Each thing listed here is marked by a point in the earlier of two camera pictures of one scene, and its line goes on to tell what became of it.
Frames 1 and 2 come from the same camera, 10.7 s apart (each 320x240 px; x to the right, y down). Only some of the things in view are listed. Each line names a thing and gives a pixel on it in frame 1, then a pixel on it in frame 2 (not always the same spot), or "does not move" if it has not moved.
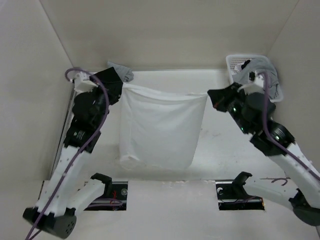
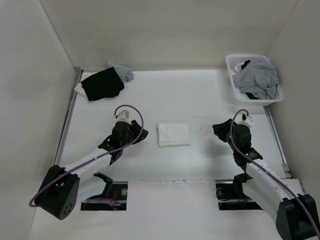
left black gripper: x=114 y=90 -> x=135 y=129
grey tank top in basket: x=258 y=65 does not move
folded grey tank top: x=126 y=74 does not move
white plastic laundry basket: x=233 y=61 does not move
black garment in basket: x=245 y=64 does not move
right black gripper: x=219 y=97 -> x=220 y=129
